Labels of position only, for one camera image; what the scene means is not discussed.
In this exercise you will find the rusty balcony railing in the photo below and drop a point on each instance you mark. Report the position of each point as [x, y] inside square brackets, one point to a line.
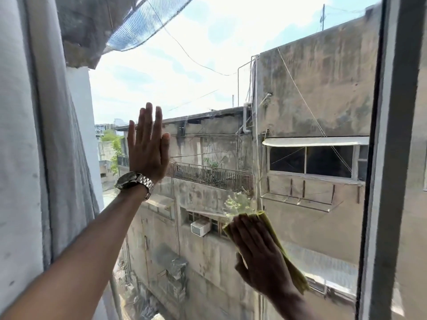
[213, 176]

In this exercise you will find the person's right forearm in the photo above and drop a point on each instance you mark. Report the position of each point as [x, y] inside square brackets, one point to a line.
[290, 308]

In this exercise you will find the dark sliding window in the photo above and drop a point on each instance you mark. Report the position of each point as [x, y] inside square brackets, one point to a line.
[327, 161]

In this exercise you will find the green trees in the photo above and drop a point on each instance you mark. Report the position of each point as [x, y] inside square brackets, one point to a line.
[111, 138]

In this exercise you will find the rooftop antenna pole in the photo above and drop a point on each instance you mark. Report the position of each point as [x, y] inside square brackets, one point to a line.
[323, 18]

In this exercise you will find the tall concrete building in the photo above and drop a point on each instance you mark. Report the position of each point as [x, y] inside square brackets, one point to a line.
[317, 89]

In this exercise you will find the grey window frame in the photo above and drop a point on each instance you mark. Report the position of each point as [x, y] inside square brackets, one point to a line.
[387, 163]

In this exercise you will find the person's left hand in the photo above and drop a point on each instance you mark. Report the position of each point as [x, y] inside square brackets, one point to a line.
[146, 149]

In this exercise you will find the window glass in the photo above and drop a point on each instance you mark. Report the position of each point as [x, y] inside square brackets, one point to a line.
[217, 29]

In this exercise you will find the green cleaning cloth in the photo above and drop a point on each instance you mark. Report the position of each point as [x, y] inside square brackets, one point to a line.
[290, 263]

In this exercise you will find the blue mesh netting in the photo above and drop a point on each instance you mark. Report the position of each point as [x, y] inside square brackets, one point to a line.
[146, 23]

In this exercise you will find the white drain pipe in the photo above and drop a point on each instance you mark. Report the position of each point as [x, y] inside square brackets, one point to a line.
[246, 119]

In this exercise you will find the metal drying rack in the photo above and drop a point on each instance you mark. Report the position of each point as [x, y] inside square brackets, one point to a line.
[300, 201]

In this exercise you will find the person's left forearm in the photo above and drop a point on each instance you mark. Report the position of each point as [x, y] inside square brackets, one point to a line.
[83, 256]

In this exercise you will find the person's right hand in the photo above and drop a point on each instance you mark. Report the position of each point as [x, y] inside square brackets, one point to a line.
[263, 263]

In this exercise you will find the silver wristwatch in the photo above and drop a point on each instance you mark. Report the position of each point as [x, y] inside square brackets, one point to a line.
[133, 181]

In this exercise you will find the low concrete building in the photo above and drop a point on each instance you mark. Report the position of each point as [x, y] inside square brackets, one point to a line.
[207, 273]

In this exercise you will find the white air conditioner unit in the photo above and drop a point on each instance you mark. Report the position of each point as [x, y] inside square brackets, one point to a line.
[200, 227]

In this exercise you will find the white window awning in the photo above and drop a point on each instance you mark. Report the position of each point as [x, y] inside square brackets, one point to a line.
[313, 141]

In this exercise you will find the large grey curtain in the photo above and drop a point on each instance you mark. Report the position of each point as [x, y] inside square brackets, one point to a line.
[23, 163]

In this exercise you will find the rough concrete overhang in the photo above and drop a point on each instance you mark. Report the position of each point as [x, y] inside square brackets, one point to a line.
[86, 29]

